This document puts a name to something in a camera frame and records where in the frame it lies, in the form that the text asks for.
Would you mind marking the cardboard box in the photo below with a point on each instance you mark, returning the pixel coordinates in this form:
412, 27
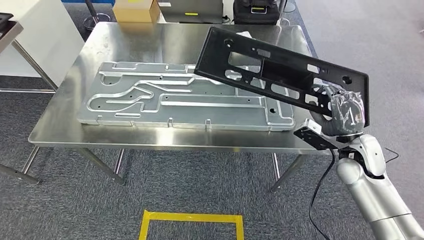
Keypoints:
136, 13

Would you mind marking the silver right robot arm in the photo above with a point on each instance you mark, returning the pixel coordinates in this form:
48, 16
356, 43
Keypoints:
374, 198

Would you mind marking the black plastic frame part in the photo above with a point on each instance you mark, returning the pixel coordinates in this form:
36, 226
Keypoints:
212, 63

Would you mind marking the aluminium fixture plate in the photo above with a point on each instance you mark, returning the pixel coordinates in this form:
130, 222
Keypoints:
198, 112

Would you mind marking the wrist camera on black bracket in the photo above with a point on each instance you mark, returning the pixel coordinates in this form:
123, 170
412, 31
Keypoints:
314, 140

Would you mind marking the grey laptop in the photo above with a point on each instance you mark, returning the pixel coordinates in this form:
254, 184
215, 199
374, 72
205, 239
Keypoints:
198, 10

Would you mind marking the white folded tissue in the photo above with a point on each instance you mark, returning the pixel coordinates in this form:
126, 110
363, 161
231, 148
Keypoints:
245, 34

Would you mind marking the steel workbench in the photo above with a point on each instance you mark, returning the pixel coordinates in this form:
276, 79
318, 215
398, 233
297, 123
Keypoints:
165, 43

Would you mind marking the chrome stanchion post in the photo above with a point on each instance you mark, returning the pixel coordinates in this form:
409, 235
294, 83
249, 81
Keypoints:
288, 6
99, 23

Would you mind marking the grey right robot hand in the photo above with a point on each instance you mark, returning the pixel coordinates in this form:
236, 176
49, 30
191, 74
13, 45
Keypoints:
348, 114

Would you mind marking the stack of black plastic parts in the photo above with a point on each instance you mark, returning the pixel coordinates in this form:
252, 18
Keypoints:
4, 21

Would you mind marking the black carry case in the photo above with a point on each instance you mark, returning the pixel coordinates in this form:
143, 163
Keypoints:
258, 19

